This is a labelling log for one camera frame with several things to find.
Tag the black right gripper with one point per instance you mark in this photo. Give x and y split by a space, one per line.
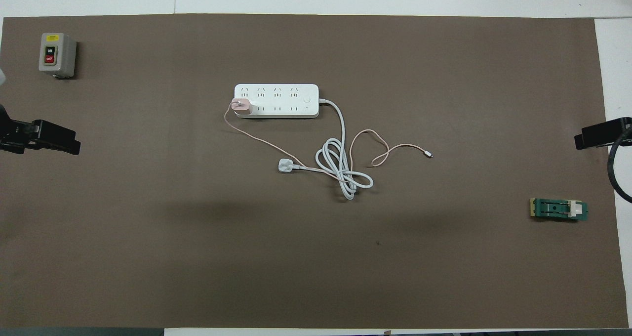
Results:
623 131

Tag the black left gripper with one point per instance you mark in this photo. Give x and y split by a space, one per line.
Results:
12 136

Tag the pink charger plug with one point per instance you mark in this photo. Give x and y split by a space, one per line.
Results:
242 107

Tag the green circuit board fixture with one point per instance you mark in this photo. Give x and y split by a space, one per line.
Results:
555 208

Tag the white power strip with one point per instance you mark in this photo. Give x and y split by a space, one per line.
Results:
281 95

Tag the brown table mat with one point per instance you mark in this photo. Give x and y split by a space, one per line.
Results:
316 257

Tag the grey on-off switch box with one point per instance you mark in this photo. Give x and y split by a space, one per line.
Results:
65 54

